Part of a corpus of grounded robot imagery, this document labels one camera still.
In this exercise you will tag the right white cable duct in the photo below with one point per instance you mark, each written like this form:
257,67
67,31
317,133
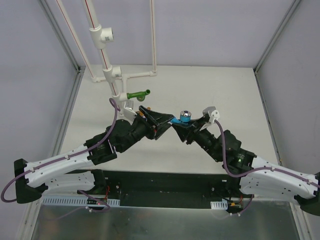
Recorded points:
219,205

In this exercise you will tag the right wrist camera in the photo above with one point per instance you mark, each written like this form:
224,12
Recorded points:
213,114

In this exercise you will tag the aluminium frame post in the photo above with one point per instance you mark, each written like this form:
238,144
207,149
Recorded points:
293,7
58,33

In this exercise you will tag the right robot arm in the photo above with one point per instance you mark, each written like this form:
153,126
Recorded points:
253,174

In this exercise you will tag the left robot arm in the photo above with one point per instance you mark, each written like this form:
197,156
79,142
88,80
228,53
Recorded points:
32,178

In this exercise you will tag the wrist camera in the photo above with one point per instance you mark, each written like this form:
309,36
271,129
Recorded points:
127,111
213,114

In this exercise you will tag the blue water faucet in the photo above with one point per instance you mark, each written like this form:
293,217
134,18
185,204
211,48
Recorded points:
184,118

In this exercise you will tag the right aluminium frame post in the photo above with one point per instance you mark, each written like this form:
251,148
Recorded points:
293,7

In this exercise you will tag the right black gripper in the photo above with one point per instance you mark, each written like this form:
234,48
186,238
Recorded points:
191,133

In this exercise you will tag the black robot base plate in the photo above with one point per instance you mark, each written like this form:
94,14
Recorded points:
165,190

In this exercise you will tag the white cable duct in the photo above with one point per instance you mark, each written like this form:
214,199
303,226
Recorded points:
75,201
219,205

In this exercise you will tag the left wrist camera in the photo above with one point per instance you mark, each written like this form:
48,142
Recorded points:
127,111

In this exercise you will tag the left white cable duct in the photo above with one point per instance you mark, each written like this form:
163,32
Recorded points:
75,201

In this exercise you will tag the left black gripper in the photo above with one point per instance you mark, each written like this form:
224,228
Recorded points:
153,128

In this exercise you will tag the green water faucet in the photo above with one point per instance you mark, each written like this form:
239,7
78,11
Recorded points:
140,95

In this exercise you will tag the left aluminium frame post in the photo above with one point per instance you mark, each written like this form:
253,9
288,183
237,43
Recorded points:
58,33

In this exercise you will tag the white PVC pipe stand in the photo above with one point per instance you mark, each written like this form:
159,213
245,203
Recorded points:
100,37

